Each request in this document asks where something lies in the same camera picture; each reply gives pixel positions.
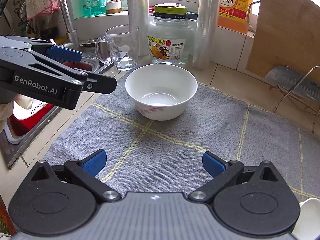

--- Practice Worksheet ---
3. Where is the white floral bowl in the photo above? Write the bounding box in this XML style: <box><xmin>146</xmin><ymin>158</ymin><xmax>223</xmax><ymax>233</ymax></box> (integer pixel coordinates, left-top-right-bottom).
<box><xmin>125</xmin><ymin>64</ymin><xmax>198</xmax><ymax>121</ymax></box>
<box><xmin>292</xmin><ymin>198</ymin><xmax>320</xmax><ymax>240</ymax></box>

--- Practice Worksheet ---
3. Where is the steel kitchen faucet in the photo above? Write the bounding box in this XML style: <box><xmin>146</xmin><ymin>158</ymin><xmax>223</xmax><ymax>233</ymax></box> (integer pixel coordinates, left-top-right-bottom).
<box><xmin>59</xmin><ymin>0</ymin><xmax>80</xmax><ymax>51</ymax></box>

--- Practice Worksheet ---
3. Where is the gloved left hand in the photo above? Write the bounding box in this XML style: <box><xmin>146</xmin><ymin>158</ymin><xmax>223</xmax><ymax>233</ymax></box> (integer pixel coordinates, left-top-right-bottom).
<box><xmin>0</xmin><ymin>94</ymin><xmax>33</xmax><ymax>132</ymax></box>

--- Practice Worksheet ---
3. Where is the steel sink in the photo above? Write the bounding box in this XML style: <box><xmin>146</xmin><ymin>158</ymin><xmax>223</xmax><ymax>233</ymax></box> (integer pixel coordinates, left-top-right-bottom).
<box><xmin>1</xmin><ymin>36</ymin><xmax>117</xmax><ymax>168</ymax></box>

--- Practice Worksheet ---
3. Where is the clear glass mug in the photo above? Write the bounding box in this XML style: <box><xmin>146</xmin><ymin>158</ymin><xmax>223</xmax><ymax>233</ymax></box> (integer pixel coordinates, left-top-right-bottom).
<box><xmin>94</xmin><ymin>24</ymin><xmax>139</xmax><ymax>70</ymax></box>

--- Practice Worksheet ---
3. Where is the grey blue checked mat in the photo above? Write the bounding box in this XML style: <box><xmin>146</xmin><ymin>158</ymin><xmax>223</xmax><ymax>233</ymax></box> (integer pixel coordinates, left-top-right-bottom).
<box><xmin>44</xmin><ymin>66</ymin><xmax>319</xmax><ymax>201</ymax></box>

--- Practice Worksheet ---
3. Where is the pink white dish cloth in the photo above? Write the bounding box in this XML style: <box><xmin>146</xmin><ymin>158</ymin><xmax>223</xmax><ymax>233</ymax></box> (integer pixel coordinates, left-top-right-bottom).
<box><xmin>25</xmin><ymin>0</ymin><xmax>61</xmax><ymax>20</ymax></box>

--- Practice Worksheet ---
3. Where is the red plastic basin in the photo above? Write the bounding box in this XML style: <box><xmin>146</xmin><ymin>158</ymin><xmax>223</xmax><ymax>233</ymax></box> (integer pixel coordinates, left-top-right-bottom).
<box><xmin>8</xmin><ymin>61</ymin><xmax>93</xmax><ymax>138</ymax></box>

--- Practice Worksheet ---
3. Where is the small potted plant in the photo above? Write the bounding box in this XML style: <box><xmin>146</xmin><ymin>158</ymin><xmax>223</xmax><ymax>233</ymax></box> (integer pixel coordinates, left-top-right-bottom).
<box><xmin>105</xmin><ymin>0</ymin><xmax>122</xmax><ymax>14</ymax></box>

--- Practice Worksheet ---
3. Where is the glass jar green lid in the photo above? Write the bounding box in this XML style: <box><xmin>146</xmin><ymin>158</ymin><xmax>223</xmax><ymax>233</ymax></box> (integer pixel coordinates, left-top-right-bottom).
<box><xmin>146</xmin><ymin>3</ymin><xmax>195</xmax><ymax>65</ymax></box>

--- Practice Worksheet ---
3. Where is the short plastic bag roll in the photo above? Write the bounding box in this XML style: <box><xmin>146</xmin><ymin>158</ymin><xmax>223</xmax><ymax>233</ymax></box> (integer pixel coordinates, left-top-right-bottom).
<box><xmin>127</xmin><ymin>0</ymin><xmax>149</xmax><ymax>56</ymax></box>

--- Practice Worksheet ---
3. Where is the steel cleaver knife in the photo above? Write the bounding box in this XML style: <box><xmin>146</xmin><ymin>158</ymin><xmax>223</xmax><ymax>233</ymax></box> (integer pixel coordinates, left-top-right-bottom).
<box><xmin>265</xmin><ymin>66</ymin><xmax>320</xmax><ymax>102</ymax></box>

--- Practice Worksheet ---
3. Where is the clear plastic wrap roll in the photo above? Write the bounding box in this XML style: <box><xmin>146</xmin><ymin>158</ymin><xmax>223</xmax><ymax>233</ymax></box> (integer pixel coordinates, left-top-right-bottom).
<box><xmin>192</xmin><ymin>0</ymin><xmax>220</xmax><ymax>70</ymax></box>

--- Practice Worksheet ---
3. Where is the bamboo cutting board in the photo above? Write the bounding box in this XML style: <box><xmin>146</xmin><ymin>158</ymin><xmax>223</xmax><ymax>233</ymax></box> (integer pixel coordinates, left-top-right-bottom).
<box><xmin>246</xmin><ymin>0</ymin><xmax>319</xmax><ymax>77</ymax></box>

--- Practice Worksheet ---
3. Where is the orange cooking wine jug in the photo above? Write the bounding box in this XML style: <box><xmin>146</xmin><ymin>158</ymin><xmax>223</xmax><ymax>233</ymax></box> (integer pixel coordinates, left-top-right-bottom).
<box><xmin>217</xmin><ymin>0</ymin><xmax>253</xmax><ymax>34</ymax></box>

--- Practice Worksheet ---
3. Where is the metal wire rack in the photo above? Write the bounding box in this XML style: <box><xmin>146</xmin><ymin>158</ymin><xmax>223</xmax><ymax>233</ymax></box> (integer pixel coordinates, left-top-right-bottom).
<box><xmin>265</xmin><ymin>66</ymin><xmax>319</xmax><ymax>133</ymax></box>

